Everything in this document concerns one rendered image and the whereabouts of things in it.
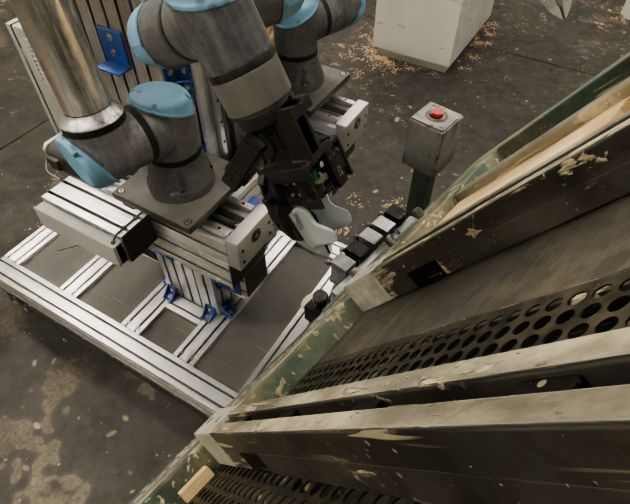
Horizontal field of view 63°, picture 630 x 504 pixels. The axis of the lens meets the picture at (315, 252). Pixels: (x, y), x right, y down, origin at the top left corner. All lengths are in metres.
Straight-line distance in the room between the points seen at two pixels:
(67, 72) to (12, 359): 1.61
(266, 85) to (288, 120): 0.04
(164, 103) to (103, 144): 0.14
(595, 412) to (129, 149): 0.92
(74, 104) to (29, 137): 2.48
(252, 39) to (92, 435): 1.76
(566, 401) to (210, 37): 0.42
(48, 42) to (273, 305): 1.29
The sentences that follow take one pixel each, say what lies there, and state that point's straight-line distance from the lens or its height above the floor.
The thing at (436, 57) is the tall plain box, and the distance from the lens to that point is 3.69.
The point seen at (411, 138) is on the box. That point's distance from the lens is 1.62.
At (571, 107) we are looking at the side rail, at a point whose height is 1.11.
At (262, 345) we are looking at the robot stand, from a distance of 1.88.
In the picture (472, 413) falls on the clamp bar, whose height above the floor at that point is 1.56.
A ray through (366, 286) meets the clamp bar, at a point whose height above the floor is 0.98.
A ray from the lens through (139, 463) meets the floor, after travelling 2.01.
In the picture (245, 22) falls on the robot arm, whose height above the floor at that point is 1.59.
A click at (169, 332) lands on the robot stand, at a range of 1.97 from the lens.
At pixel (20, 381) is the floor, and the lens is 2.33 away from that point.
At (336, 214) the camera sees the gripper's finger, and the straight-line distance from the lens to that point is 0.64.
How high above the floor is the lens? 1.82
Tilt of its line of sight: 49 degrees down
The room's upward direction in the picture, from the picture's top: straight up
